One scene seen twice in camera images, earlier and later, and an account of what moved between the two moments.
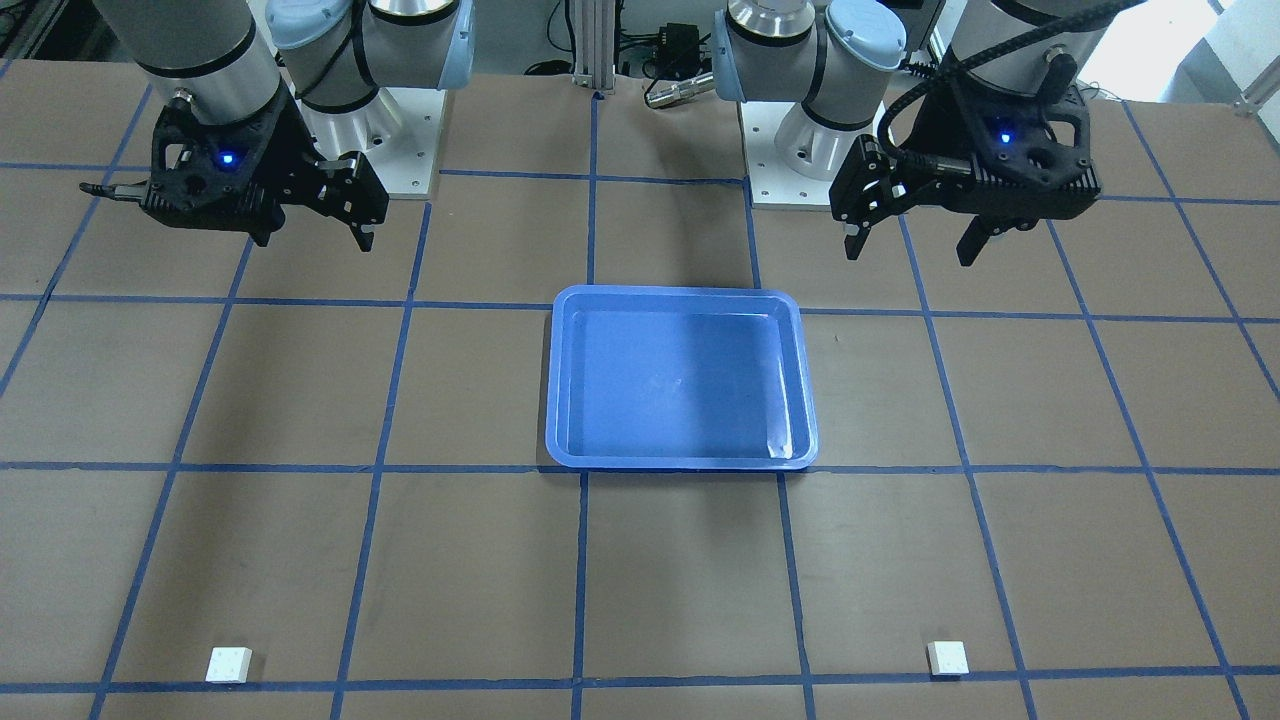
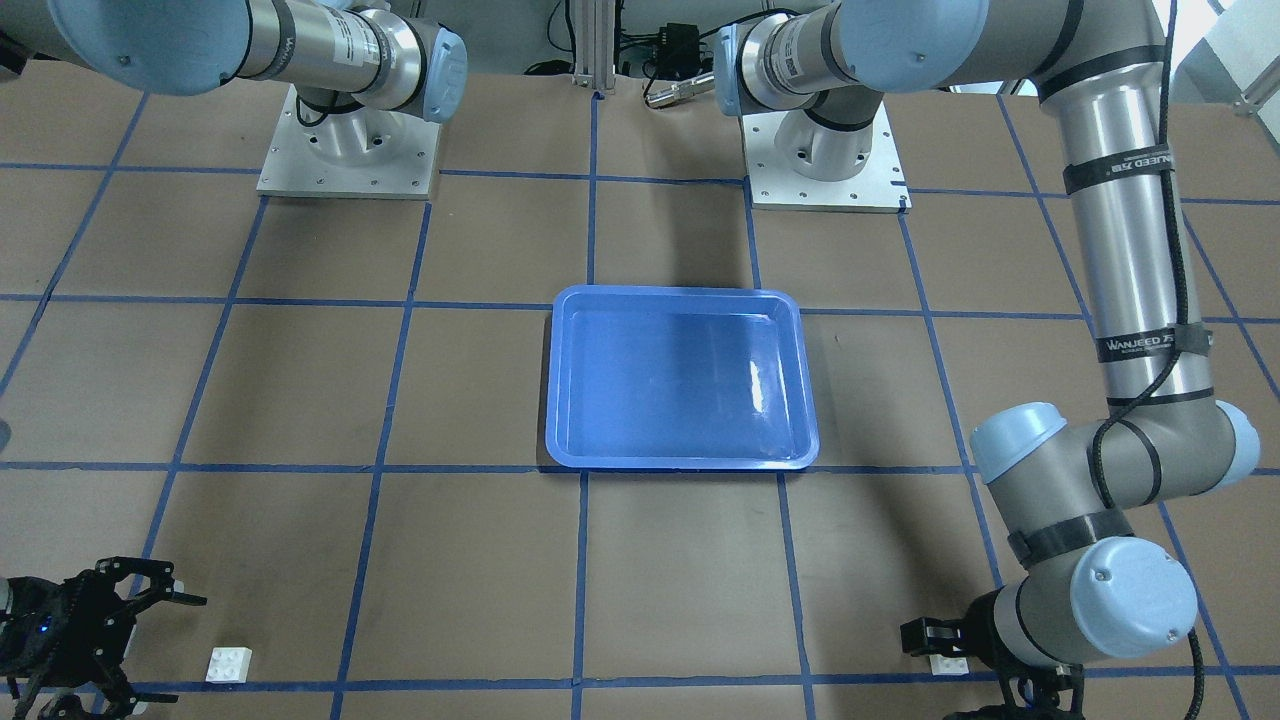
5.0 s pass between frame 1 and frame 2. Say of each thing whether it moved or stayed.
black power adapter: stayed
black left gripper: moved
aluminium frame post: stayed
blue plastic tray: stayed
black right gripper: moved
